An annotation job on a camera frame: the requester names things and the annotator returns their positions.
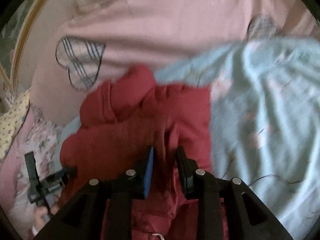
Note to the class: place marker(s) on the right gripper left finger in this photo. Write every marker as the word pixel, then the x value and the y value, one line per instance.
pixel 102 209

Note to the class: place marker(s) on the person's left hand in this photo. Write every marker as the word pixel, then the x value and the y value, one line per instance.
pixel 39 222

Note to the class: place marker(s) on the red quilted jacket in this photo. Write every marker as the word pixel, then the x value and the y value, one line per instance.
pixel 120 122

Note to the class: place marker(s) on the yellow dotted cloth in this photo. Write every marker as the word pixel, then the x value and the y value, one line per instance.
pixel 12 121

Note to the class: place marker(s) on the light blue floral quilt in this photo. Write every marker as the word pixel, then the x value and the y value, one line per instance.
pixel 264 121

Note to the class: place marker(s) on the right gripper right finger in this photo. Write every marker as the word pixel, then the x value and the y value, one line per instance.
pixel 227 209

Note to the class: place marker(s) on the pink heart-print duvet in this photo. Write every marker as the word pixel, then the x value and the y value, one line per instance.
pixel 152 32

